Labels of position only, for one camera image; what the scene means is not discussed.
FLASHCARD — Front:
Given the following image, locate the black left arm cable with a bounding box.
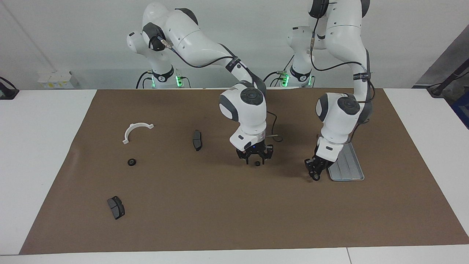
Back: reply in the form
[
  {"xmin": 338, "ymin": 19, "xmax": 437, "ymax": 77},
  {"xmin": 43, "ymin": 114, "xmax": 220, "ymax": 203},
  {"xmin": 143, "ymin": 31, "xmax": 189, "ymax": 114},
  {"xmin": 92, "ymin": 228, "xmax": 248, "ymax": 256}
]
[{"xmin": 310, "ymin": 31, "xmax": 375, "ymax": 143}]

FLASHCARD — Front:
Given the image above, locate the black clamp mount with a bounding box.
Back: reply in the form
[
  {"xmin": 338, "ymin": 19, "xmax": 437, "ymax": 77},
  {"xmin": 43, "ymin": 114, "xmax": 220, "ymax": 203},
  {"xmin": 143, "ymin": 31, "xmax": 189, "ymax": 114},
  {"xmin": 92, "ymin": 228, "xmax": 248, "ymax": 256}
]
[{"xmin": 0, "ymin": 76, "xmax": 19, "ymax": 100}]

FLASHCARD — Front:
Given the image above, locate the black stand leg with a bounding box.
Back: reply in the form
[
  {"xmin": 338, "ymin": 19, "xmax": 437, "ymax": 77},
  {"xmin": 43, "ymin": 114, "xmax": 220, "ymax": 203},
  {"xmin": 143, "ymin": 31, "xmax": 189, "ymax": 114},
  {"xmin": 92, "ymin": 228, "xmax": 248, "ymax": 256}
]
[{"xmin": 427, "ymin": 60, "xmax": 469, "ymax": 98}]

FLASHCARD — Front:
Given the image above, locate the black base cable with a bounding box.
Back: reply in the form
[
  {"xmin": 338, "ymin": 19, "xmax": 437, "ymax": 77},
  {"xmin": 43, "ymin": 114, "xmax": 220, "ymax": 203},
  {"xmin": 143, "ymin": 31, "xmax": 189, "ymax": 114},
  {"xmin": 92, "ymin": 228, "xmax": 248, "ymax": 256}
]
[
  {"xmin": 260, "ymin": 54, "xmax": 295, "ymax": 88},
  {"xmin": 136, "ymin": 71, "xmax": 152, "ymax": 89}
]

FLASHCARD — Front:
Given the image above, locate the silver metal tray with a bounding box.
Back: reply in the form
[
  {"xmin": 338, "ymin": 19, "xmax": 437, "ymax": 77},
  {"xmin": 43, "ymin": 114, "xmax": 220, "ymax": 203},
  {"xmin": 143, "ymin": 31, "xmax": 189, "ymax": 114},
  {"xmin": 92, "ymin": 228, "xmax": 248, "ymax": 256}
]
[{"xmin": 327, "ymin": 142, "xmax": 365, "ymax": 182}]

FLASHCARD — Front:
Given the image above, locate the brown table mat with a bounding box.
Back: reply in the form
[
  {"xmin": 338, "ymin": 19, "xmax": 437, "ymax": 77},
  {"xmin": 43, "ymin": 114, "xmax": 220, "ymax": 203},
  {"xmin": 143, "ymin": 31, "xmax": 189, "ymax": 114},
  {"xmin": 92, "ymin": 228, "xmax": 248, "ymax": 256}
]
[{"xmin": 19, "ymin": 87, "xmax": 469, "ymax": 255}]

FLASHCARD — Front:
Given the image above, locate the short grooved brake pad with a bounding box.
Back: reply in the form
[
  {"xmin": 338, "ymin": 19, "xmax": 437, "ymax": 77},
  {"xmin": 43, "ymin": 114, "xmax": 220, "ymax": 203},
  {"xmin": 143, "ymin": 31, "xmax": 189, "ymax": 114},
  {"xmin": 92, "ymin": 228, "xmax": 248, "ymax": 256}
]
[{"xmin": 107, "ymin": 196, "xmax": 125, "ymax": 220}]

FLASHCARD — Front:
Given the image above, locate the white wall socket box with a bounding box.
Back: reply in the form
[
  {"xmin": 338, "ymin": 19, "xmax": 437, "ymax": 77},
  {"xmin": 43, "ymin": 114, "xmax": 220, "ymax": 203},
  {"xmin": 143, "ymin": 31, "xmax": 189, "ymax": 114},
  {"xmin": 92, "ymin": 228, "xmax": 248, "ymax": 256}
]
[{"xmin": 38, "ymin": 71, "xmax": 75, "ymax": 89}]

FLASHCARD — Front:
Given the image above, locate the white curved plastic bracket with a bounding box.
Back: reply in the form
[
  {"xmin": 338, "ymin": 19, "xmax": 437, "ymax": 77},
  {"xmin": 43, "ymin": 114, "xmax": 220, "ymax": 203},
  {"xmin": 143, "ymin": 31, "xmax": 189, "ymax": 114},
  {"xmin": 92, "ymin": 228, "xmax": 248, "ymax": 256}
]
[{"xmin": 122, "ymin": 123, "xmax": 155, "ymax": 144}]

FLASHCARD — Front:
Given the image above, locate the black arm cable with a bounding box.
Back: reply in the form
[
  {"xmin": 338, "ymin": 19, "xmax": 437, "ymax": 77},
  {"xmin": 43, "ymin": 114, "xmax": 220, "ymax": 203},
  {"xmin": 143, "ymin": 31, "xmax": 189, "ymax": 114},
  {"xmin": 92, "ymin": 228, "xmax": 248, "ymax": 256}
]
[
  {"xmin": 158, "ymin": 35, "xmax": 283, "ymax": 143},
  {"xmin": 310, "ymin": 31, "xmax": 375, "ymax": 143}
]

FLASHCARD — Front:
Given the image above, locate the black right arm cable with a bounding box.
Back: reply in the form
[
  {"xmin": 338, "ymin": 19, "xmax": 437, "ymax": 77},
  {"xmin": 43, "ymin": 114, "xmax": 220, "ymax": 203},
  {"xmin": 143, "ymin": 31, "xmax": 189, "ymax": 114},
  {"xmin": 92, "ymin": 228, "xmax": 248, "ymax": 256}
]
[{"xmin": 158, "ymin": 35, "xmax": 283, "ymax": 143}]

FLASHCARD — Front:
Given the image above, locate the blue crate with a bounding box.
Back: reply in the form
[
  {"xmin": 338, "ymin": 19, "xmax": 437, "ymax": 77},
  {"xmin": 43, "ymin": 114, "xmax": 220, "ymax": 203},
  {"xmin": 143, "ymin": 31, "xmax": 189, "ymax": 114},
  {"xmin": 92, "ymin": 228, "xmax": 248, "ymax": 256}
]
[{"xmin": 451, "ymin": 90, "xmax": 469, "ymax": 129}]

